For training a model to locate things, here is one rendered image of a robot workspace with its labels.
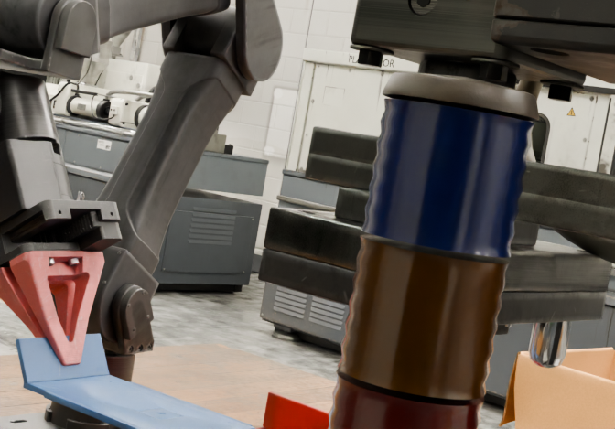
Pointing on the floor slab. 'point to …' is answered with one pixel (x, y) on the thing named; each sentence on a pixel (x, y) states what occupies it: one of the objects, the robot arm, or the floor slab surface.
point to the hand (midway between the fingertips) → (66, 354)
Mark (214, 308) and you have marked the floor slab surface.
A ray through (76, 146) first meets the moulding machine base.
